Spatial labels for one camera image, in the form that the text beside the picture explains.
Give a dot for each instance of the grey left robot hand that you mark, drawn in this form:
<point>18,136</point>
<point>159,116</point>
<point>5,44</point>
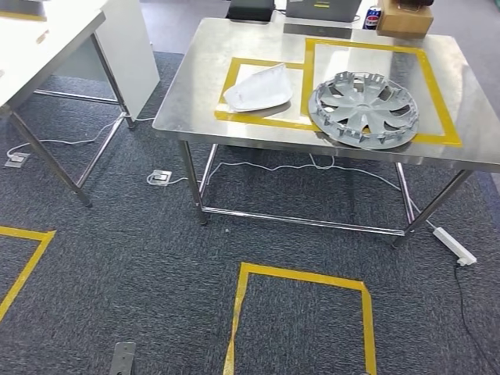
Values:
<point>123,360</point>

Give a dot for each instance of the white curved plastic part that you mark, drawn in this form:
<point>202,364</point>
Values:
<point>259,90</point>

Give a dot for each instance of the stainless steel workbench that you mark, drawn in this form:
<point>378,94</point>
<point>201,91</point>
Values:
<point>195,77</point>

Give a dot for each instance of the grey floor socket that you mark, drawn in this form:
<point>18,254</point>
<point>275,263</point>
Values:
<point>160,177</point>
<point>16,160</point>

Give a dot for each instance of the large white desk panel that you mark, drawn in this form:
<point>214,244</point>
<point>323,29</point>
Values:
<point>129,57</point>

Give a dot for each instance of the white top steel table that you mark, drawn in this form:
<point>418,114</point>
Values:
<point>39,57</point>

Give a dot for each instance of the short yellow tape strip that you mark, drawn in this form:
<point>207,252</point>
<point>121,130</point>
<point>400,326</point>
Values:
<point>42,37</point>

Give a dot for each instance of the long yellow tape strip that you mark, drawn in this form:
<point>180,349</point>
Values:
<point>23,16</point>

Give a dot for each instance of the black zip case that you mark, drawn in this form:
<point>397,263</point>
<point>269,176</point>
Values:
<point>250,10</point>

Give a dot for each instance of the grey wheel hubcap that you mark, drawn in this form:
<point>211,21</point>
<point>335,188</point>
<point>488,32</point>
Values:
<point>363,107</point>

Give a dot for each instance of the grey laptop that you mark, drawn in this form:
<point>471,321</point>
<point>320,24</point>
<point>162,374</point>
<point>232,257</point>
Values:
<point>324,13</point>

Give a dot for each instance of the white power strip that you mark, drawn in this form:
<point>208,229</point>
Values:
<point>455,247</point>

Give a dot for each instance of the blue soda can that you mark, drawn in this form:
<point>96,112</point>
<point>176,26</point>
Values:
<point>372,19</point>

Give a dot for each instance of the brown cardboard box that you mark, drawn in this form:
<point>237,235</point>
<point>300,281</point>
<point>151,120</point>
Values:
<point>404,23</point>

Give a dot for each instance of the black handheld device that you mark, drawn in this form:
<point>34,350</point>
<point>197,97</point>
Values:
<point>414,3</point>

